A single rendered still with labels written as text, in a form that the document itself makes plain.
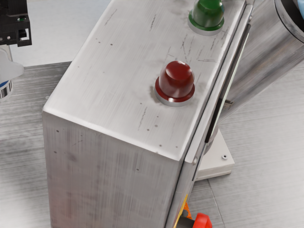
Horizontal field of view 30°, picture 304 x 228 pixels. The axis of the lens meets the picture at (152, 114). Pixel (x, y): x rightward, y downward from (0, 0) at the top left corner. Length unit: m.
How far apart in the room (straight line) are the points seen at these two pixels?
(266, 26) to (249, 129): 0.57
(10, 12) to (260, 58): 0.41
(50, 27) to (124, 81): 0.95
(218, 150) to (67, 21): 0.48
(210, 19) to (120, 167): 0.12
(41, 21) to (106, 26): 0.93
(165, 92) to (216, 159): 0.73
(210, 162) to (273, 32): 0.48
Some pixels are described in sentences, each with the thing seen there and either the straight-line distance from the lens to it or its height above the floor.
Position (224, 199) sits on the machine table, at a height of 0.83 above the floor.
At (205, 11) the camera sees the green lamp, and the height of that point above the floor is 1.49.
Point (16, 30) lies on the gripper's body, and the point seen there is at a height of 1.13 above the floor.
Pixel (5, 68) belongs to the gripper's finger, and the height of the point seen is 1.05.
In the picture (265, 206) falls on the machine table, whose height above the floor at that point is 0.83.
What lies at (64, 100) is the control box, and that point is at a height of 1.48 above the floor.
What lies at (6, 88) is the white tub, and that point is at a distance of 1.01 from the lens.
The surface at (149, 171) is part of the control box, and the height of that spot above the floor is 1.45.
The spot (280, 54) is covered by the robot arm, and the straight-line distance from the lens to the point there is 0.65.
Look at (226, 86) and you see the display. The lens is 0.40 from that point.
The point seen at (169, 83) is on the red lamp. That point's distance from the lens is 0.35.
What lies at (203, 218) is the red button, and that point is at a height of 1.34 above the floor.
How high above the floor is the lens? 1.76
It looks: 53 degrees down
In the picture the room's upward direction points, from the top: 10 degrees clockwise
